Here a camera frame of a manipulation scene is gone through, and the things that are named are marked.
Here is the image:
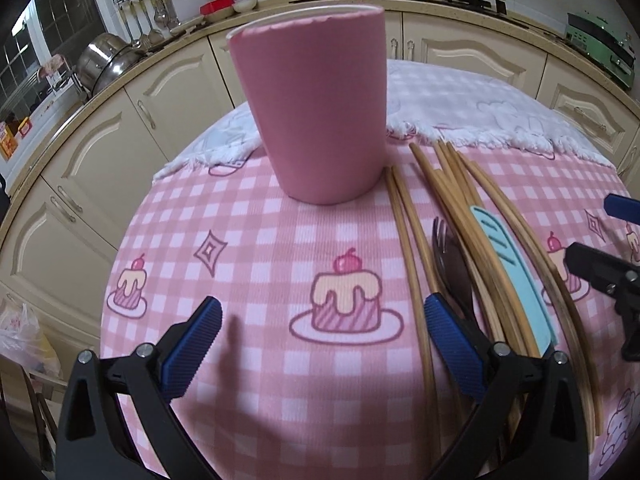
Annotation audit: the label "light blue knife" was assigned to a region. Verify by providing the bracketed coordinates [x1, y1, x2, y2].
[471, 206, 556, 356]

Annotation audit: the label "black fork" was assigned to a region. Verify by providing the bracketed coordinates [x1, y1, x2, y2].
[432, 217, 478, 326]

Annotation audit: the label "pink cup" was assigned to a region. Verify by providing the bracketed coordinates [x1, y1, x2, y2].
[227, 4, 387, 205]

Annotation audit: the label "plastic bag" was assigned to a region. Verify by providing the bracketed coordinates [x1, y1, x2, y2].
[1, 302, 58, 376]

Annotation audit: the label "green electric cooker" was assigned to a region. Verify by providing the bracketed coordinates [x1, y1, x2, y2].
[565, 12, 636, 91]

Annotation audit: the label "pink checkered tablecloth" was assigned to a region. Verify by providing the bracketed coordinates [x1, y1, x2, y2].
[101, 148, 639, 479]

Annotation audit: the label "white fringed cloth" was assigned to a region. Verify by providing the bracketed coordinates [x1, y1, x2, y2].
[152, 60, 614, 183]

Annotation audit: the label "cream lower cabinets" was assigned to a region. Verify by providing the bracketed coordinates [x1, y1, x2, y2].
[1, 4, 639, 363]

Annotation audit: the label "stainless steel pot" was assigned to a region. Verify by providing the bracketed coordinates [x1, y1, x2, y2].
[76, 32, 144, 96]

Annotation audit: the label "hanging utensil rack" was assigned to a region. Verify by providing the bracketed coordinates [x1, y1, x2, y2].
[112, 0, 178, 52]

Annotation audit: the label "window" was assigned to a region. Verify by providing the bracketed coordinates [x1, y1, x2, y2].
[1, 0, 105, 122]

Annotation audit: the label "red box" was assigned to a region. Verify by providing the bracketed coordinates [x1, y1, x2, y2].
[200, 0, 234, 15]

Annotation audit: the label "white bowl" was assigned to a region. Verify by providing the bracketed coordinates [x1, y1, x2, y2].
[232, 0, 258, 14]

